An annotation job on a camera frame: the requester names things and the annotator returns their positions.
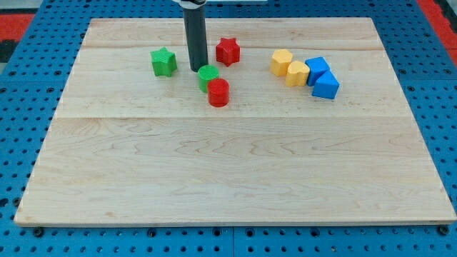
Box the light wooden board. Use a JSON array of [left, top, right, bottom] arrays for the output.
[[14, 18, 456, 228]]

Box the green cylinder block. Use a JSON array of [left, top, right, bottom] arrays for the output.
[[197, 65, 219, 93]]

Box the blue triangle block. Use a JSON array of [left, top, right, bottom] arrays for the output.
[[311, 70, 340, 99]]

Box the blue cube block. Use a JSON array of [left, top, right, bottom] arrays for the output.
[[305, 56, 330, 86]]

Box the red star block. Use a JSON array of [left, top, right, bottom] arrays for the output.
[[216, 38, 241, 66]]

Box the yellow heart block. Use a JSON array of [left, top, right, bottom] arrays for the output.
[[285, 61, 310, 87]]

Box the yellow hexagon block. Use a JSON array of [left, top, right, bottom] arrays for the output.
[[270, 49, 293, 76]]

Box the red cylinder block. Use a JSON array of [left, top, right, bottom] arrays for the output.
[[207, 79, 230, 107]]

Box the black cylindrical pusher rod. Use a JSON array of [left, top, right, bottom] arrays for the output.
[[182, 2, 209, 72]]

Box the green star block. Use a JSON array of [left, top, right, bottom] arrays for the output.
[[150, 47, 177, 77]]

